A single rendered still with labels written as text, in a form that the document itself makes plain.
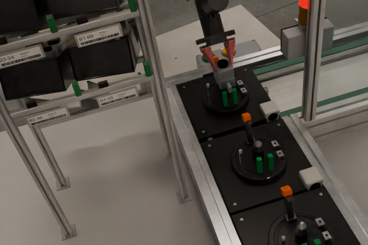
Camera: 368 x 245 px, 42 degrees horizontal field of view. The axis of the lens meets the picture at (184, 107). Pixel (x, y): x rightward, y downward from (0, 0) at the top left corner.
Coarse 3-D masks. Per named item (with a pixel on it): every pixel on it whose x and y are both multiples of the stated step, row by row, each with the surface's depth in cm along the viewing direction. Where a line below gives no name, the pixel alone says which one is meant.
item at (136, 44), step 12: (132, 36) 110; (72, 48) 102; (84, 48) 102; (96, 48) 102; (108, 48) 102; (120, 48) 102; (132, 48) 106; (72, 60) 102; (84, 60) 103; (96, 60) 103; (108, 60) 103; (120, 60) 103; (132, 60) 103; (84, 72) 103; (96, 72) 103; (108, 72) 104; (120, 72) 104
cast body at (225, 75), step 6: (222, 60) 133; (228, 60) 134; (216, 66) 133; (222, 66) 132; (228, 66) 133; (216, 72) 134; (222, 72) 132; (228, 72) 132; (216, 78) 136; (222, 78) 133; (228, 78) 134; (234, 78) 134; (222, 84) 134; (228, 84) 133; (234, 84) 135; (228, 90) 133
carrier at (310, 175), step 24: (216, 144) 130; (240, 144) 127; (264, 144) 126; (288, 144) 127; (216, 168) 125; (240, 168) 119; (264, 168) 120; (288, 168) 122; (312, 168) 118; (240, 192) 118; (264, 192) 118
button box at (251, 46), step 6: (246, 42) 162; (252, 42) 162; (222, 48) 162; (234, 48) 161; (240, 48) 160; (246, 48) 160; (252, 48) 160; (258, 48) 159; (216, 54) 160; (222, 54) 159; (234, 54) 158; (240, 54) 158; (246, 54) 158; (198, 60) 159; (198, 66) 161; (204, 66) 156
